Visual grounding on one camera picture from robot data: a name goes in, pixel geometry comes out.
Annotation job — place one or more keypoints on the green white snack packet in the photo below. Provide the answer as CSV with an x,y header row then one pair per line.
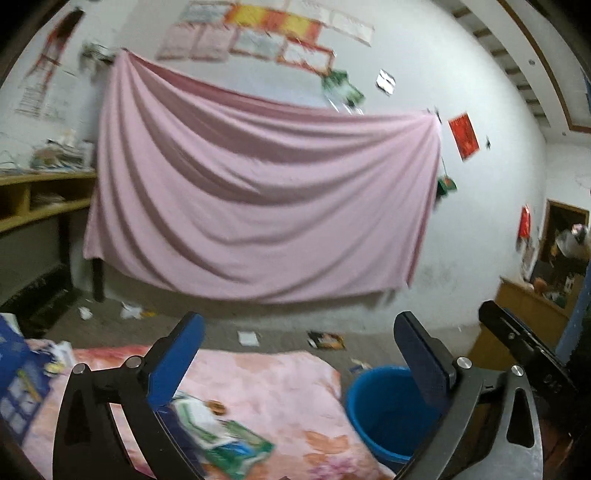
x,y
231,443

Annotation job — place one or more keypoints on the green wall item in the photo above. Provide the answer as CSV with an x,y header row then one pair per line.
x,y
98,51

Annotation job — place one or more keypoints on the dark printed packet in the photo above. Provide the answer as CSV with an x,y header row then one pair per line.
x,y
327,340

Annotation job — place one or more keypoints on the wooden door frame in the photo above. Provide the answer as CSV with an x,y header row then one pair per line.
x,y
549,249

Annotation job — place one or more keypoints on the red wall poster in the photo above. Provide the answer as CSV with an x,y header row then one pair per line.
x,y
463,136

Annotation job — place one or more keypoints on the wooden cabinet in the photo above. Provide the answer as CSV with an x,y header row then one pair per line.
x,y
521,304

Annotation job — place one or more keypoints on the small floor scrap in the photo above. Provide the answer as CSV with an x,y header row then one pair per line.
x,y
359,366

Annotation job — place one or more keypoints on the row of wall certificates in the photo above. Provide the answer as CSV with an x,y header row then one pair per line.
x,y
263,32

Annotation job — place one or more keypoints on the green white hanging bag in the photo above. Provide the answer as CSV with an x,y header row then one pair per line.
x,y
344,90

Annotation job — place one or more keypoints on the red hanging wall decoration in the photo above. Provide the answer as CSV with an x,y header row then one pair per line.
x,y
48,60

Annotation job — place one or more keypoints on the white crumpled tissue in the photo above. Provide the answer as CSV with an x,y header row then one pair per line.
x,y
85,313

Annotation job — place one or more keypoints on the small orange wrapper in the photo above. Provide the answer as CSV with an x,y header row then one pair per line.
x,y
215,407

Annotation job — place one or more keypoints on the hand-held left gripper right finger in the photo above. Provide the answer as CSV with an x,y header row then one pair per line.
x,y
422,364

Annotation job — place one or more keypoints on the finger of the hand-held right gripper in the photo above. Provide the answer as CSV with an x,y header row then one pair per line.
x,y
503,325

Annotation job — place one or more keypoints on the green red hanging ornament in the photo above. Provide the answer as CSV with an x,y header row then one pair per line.
x,y
447,186

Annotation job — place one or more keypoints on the pink floral blanket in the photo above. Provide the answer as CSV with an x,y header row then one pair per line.
x,y
277,392

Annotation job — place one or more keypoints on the blue plastic bucket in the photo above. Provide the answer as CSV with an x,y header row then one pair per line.
x,y
383,415

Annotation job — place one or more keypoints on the pink hanging sheet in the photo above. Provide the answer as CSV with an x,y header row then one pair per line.
x,y
258,184

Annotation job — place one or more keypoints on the black white wall card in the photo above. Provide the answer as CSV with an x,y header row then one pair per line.
x,y
386,82

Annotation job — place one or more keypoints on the white crumpled wrapper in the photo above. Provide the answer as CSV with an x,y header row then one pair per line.
x,y
130,311

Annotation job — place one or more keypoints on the white flat paper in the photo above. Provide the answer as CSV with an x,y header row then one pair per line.
x,y
248,338

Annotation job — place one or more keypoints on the pile of papers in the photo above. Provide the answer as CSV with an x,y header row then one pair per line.
x,y
64,154

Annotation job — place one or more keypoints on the wooden wall shelf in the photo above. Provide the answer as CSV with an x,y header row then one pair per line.
x,y
46,177

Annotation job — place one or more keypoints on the small red wall hanging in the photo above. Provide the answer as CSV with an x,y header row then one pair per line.
x,y
525,221

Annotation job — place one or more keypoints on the black furniture leg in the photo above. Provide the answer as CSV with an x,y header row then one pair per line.
x,y
98,281

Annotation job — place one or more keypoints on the blue printed package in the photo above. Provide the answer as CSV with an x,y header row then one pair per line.
x,y
23,392

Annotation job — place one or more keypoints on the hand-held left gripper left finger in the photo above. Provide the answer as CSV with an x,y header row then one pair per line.
x,y
178,357

